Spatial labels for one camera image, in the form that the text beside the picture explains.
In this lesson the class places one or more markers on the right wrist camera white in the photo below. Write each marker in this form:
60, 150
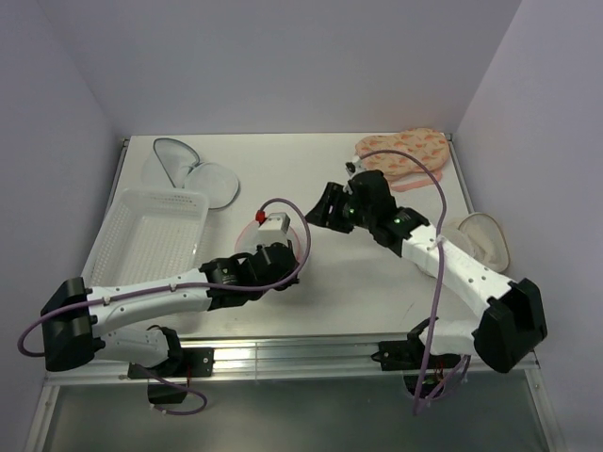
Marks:
355, 166

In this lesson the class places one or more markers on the beige trimmed mesh laundry bag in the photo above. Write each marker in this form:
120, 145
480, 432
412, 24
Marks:
480, 236

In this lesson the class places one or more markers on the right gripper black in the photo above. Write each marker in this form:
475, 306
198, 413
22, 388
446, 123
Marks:
333, 196

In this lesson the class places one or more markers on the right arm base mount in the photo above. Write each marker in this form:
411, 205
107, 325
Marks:
400, 353

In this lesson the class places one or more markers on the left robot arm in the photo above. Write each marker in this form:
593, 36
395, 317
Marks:
81, 323

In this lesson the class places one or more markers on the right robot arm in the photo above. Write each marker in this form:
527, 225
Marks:
510, 320

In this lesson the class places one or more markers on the pink trimmed mesh laundry bag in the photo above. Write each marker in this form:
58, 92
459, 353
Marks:
246, 246

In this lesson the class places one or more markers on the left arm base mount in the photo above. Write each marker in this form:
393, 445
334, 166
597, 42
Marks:
170, 383

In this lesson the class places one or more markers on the white plastic basket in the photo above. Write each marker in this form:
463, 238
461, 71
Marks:
146, 235

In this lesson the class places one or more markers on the grey trimmed mesh laundry bag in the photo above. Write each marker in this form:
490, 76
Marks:
174, 164

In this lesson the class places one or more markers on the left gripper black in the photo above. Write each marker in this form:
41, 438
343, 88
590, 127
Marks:
290, 281

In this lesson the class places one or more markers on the peach floral bra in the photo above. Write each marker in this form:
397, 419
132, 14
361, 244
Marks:
427, 145

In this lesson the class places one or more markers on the aluminium frame rail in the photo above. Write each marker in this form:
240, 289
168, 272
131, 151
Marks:
259, 359

